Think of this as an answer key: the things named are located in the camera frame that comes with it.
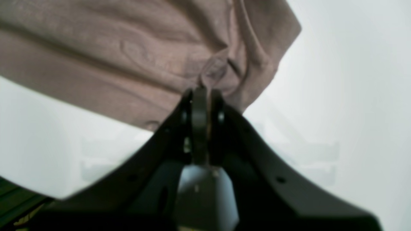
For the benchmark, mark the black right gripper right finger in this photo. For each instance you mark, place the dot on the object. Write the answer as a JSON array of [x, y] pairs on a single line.
[[269, 194]]

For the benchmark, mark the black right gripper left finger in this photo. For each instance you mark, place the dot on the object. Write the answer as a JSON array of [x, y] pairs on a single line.
[[140, 194]]

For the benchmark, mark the mauve T-shirt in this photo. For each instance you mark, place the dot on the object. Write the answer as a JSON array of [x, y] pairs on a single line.
[[131, 60]]

